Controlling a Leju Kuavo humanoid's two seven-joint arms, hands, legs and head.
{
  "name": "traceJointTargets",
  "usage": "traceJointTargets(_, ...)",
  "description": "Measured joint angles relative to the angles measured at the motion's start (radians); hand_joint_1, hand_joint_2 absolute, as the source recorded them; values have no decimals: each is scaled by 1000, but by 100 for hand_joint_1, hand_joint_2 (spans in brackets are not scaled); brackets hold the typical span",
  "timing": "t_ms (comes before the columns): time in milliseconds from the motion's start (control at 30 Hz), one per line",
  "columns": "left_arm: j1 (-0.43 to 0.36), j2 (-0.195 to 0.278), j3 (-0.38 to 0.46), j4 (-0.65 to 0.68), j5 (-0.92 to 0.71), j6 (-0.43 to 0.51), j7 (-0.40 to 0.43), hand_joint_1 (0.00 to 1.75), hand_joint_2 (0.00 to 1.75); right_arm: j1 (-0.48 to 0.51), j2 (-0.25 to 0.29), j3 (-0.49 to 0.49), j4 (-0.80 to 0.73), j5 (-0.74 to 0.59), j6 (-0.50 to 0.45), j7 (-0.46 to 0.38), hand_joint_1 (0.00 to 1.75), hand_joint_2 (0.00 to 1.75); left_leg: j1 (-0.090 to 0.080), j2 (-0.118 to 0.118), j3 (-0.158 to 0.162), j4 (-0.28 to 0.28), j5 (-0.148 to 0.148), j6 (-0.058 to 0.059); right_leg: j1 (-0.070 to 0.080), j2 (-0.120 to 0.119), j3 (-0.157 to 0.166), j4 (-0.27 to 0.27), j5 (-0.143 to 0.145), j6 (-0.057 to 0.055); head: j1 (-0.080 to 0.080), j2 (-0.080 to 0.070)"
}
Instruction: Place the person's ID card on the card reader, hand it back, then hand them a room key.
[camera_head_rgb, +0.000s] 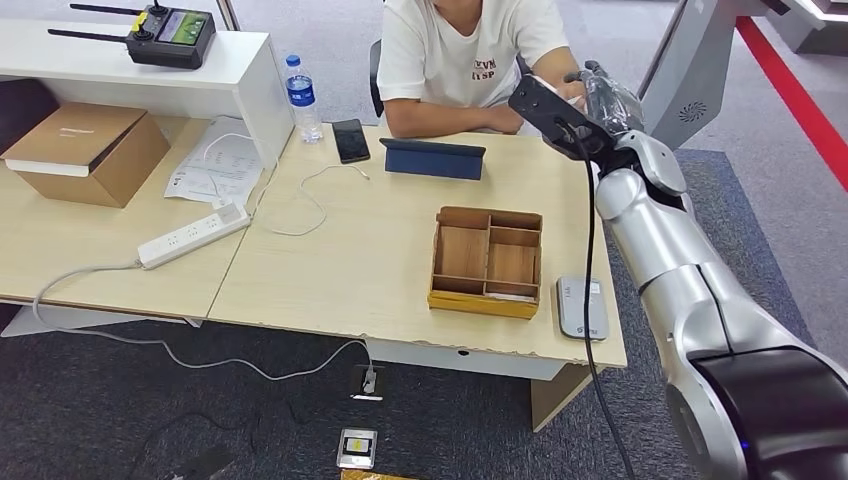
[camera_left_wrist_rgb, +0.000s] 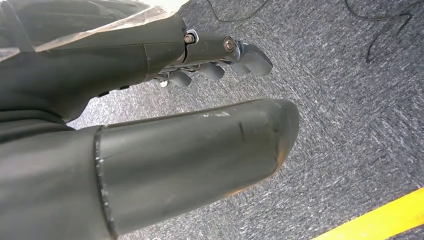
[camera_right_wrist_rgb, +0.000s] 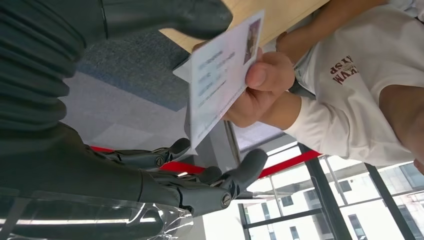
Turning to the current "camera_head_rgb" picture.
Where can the grey kiosk stand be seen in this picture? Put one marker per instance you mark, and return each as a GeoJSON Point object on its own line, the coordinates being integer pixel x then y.
{"type": "Point", "coordinates": [689, 66]}

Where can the white desk beam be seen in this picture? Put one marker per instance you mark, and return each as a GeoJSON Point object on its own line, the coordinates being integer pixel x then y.
{"type": "Point", "coordinates": [464, 358]}

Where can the silver floor box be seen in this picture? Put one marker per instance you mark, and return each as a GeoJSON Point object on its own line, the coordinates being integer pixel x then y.
{"type": "Point", "coordinates": [357, 448]}

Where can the yellow floor object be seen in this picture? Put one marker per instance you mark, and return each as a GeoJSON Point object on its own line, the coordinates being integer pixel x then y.
{"type": "Point", "coordinates": [371, 476]}

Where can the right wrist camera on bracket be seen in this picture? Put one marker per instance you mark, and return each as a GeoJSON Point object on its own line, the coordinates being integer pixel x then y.
{"type": "Point", "coordinates": [550, 112]}

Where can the brown cardboard box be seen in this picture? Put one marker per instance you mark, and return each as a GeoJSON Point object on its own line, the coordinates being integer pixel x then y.
{"type": "Point", "coordinates": [86, 152]}

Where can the dark grey floor rug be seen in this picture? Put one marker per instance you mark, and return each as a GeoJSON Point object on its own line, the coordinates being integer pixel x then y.
{"type": "Point", "coordinates": [66, 397]}

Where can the person's right hand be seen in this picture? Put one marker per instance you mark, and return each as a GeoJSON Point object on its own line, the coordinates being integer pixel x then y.
{"type": "Point", "coordinates": [505, 120]}

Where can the floor socket with plug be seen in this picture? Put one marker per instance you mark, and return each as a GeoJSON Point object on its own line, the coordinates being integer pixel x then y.
{"type": "Point", "coordinates": [366, 384]}

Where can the blue tablet case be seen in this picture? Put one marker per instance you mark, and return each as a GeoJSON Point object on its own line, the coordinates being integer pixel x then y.
{"type": "Point", "coordinates": [434, 162]}

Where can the black remote controller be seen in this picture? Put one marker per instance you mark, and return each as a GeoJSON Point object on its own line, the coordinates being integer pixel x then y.
{"type": "Point", "coordinates": [169, 36]}

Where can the white desk foot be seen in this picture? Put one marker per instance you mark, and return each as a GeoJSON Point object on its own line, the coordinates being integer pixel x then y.
{"type": "Point", "coordinates": [66, 321]}

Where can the person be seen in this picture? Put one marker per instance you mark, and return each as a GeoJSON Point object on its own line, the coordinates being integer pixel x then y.
{"type": "Point", "coordinates": [450, 53]}

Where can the printed paper sheets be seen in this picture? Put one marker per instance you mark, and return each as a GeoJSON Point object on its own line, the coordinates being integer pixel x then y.
{"type": "Point", "coordinates": [218, 166]}

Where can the black smartphone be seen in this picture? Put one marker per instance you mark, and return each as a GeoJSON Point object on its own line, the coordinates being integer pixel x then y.
{"type": "Point", "coordinates": [350, 140]}

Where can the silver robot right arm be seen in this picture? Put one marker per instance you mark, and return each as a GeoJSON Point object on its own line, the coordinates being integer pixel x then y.
{"type": "Point", "coordinates": [662, 238]}

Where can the grey display platform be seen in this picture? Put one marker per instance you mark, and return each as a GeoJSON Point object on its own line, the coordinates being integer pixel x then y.
{"type": "Point", "coordinates": [815, 26]}

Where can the white desk shelf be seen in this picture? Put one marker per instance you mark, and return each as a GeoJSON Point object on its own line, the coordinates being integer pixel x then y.
{"type": "Point", "coordinates": [166, 66]}

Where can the white power strip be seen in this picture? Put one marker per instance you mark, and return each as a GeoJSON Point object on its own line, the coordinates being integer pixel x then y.
{"type": "Point", "coordinates": [192, 235]}

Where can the wooden compartment tray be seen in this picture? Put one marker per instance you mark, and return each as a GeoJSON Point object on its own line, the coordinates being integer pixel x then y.
{"type": "Point", "coordinates": [487, 265]}

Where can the person's right forearm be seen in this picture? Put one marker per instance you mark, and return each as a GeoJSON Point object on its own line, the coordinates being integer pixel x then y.
{"type": "Point", "coordinates": [430, 122]}

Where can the wooden desk leg panel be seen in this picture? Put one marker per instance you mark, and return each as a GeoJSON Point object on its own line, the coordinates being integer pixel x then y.
{"type": "Point", "coordinates": [556, 397]}

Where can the black office chair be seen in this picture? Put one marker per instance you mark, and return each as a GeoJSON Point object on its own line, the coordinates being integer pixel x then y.
{"type": "Point", "coordinates": [376, 79]}

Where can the metal pole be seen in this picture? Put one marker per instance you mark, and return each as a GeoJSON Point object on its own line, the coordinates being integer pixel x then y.
{"type": "Point", "coordinates": [227, 14]}

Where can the dark bag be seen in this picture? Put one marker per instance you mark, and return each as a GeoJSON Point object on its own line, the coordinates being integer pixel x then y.
{"type": "Point", "coordinates": [23, 109]}

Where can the clear water bottle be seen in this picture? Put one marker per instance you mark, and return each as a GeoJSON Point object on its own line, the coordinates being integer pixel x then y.
{"type": "Point", "coordinates": [303, 99]}

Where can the person's left hand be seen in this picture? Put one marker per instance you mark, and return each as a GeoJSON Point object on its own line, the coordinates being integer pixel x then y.
{"type": "Point", "coordinates": [568, 88]}

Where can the white card reader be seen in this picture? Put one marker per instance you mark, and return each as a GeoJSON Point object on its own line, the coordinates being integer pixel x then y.
{"type": "Point", "coordinates": [582, 308]}

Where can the room key card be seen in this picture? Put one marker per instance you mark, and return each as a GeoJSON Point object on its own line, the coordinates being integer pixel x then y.
{"type": "Point", "coordinates": [510, 297]}

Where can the person's left forearm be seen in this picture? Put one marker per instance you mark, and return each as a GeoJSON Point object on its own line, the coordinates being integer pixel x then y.
{"type": "Point", "coordinates": [553, 66]}

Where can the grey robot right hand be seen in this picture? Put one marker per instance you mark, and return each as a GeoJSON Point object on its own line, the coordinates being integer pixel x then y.
{"type": "Point", "coordinates": [613, 106]}

